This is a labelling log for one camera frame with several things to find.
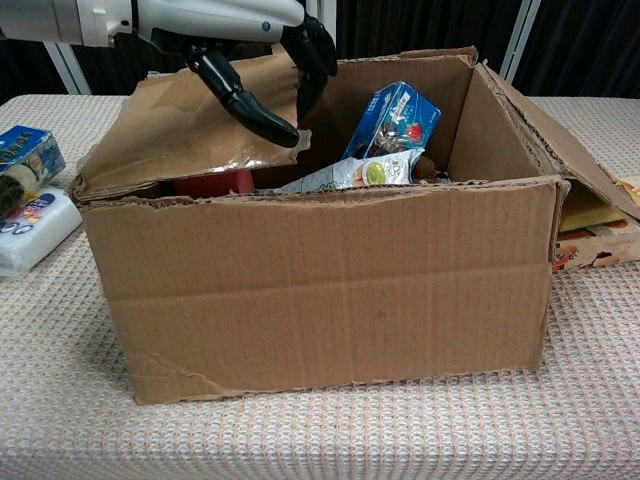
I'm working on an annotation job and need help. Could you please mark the blue printed snack box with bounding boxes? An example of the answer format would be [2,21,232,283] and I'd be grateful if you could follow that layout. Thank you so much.
[0,124,67,221]

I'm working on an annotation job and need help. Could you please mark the yellow sponge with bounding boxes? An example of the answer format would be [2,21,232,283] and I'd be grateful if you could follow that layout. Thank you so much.
[558,179,629,234]

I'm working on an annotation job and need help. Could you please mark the small dark printed packet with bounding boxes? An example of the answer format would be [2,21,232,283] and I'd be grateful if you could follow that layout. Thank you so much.
[412,155,454,184]

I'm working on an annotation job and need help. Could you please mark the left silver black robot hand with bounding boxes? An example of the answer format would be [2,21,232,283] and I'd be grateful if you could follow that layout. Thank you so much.
[133,0,339,149]

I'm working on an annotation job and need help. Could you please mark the silver white snack bag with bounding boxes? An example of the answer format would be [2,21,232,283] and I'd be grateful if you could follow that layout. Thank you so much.
[264,148,426,195]

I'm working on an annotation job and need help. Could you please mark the beige waffle tablecloth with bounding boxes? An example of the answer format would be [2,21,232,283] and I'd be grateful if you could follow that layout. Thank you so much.
[0,93,640,480]

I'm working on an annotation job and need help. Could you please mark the orange printed snack box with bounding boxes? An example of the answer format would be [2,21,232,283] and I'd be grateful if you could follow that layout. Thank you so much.
[552,174,640,274]

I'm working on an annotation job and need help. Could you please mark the blue berry snack box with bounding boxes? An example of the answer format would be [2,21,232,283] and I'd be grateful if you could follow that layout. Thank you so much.
[341,81,442,161]

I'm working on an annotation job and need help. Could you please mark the brown cardboard box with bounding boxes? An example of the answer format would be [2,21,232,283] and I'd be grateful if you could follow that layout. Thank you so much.
[69,46,640,406]

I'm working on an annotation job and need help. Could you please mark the red block item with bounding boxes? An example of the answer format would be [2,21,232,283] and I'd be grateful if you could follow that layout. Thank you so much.
[173,168,256,199]

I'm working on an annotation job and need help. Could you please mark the white tissue pack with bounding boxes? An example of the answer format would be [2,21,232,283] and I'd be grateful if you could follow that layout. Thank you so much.
[0,187,84,278]

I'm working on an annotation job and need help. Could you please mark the white metal frame post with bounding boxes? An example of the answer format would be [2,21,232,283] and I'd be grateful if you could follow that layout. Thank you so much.
[42,42,94,96]
[499,0,534,84]

